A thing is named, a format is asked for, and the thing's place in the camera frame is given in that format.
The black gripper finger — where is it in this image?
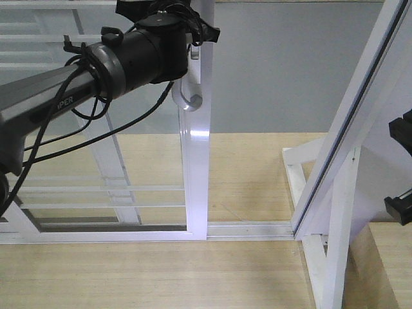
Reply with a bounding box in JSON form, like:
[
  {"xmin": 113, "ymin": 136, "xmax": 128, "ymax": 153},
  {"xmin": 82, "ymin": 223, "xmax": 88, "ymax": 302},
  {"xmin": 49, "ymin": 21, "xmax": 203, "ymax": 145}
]
[
  {"xmin": 192, "ymin": 23, "xmax": 220, "ymax": 44},
  {"xmin": 389, "ymin": 110, "xmax": 411, "ymax": 151},
  {"xmin": 384, "ymin": 190, "xmax": 411, "ymax": 226}
]

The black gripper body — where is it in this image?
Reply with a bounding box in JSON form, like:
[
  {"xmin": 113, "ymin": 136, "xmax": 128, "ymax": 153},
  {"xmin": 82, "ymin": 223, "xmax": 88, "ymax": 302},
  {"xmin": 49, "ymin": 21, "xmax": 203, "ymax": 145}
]
[{"xmin": 115, "ymin": 1, "xmax": 201, "ymax": 29}]

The grey door handle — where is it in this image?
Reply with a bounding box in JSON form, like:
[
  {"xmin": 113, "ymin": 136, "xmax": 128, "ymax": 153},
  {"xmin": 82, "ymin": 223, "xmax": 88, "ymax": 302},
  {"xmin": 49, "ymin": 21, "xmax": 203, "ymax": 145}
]
[{"xmin": 172, "ymin": 79, "xmax": 203, "ymax": 112}]

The white framed sliding glass door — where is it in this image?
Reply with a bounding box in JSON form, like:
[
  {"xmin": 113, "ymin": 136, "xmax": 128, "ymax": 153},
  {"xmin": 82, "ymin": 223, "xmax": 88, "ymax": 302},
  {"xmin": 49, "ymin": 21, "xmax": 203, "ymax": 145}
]
[{"xmin": 1, "ymin": 1, "xmax": 214, "ymax": 244}]

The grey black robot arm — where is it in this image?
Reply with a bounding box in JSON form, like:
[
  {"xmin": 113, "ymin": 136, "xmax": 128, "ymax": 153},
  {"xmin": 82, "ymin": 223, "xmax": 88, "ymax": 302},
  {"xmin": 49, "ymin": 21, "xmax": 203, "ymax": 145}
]
[{"xmin": 1, "ymin": 1, "xmax": 220, "ymax": 212}]

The aluminium floor door track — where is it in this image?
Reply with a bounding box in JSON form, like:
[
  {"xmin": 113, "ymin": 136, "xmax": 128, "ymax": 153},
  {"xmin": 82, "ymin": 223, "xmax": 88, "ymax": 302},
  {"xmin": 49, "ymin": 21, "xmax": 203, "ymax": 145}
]
[{"xmin": 207, "ymin": 221, "xmax": 294, "ymax": 241}]

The plywood box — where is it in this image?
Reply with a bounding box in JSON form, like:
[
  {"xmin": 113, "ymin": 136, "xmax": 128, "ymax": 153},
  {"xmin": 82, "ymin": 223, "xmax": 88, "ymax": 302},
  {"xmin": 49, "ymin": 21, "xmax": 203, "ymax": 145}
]
[{"xmin": 350, "ymin": 222, "xmax": 411, "ymax": 308}]

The white wooden support brace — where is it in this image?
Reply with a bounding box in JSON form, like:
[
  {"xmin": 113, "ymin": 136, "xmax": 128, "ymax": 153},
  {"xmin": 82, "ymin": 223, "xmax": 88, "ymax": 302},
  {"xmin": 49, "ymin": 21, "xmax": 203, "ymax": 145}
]
[{"xmin": 302, "ymin": 147, "xmax": 361, "ymax": 308}]

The rear white support brace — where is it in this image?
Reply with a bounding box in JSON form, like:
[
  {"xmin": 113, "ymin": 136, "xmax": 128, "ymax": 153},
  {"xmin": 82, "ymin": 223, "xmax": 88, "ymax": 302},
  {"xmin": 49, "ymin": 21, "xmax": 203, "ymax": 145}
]
[{"xmin": 282, "ymin": 137, "xmax": 325, "ymax": 210}]

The light plywood base board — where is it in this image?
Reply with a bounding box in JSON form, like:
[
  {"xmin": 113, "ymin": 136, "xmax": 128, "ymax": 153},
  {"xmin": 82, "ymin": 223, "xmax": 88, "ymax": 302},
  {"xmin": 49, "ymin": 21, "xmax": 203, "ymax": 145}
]
[{"xmin": 1, "ymin": 133, "xmax": 319, "ymax": 308}]

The fixed white framed glass panel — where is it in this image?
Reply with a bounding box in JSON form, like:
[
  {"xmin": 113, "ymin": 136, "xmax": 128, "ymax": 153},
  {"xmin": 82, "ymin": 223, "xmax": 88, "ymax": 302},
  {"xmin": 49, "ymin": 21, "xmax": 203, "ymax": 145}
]
[{"xmin": 1, "ymin": 1, "xmax": 142, "ymax": 224}]

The white door frame post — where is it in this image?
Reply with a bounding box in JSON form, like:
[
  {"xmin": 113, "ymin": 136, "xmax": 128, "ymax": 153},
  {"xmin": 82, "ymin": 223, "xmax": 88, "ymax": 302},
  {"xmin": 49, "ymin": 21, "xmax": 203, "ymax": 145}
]
[{"xmin": 291, "ymin": 1, "xmax": 411, "ymax": 240}]

